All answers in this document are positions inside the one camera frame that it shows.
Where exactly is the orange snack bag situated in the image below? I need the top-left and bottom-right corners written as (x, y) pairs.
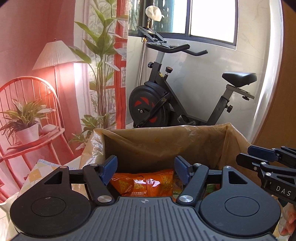
top-left (110, 169), bottom-right (174, 197)

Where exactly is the wooden headboard panel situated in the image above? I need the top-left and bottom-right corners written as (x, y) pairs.
top-left (251, 1), bottom-right (295, 148)

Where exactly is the cardboard box with plastic liner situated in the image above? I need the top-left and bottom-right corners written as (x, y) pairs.
top-left (80, 123), bottom-right (260, 193)

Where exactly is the black exercise bike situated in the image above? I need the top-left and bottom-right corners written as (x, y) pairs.
top-left (128, 26), bottom-right (258, 129)

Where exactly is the dark framed window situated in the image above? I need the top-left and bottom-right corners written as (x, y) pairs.
top-left (128, 0), bottom-right (239, 49)

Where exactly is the white cap on pole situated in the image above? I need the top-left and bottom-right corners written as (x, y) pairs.
top-left (145, 5), bottom-right (164, 22)

